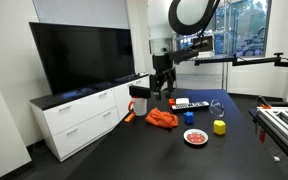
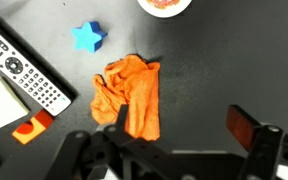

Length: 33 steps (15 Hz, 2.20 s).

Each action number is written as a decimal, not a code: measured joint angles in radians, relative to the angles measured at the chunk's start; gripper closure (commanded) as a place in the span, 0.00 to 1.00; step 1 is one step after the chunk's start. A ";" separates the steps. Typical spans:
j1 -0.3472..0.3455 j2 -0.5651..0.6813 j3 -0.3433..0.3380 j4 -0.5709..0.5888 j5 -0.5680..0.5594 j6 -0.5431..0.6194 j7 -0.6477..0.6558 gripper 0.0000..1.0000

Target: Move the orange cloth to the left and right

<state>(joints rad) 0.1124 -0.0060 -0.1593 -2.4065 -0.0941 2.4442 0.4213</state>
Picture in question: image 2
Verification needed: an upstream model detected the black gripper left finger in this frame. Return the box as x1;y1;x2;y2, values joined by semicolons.
45;104;172;180

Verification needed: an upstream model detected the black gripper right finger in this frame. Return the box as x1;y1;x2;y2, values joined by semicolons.
225;104;288;180

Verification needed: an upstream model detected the orange cloth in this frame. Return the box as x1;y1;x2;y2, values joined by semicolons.
89;53;162;142

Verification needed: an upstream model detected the orange arch block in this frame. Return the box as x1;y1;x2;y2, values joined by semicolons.
11;109;55;146

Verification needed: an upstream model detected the white flat block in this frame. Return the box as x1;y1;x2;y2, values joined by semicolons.
0;76;31;131

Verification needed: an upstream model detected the grey remote control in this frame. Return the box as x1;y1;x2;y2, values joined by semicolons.
0;19;73;117

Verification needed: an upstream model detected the blue star block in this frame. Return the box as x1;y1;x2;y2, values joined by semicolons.
70;21;109;54

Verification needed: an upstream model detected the small white plate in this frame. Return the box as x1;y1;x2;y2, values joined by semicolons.
136;0;194;19

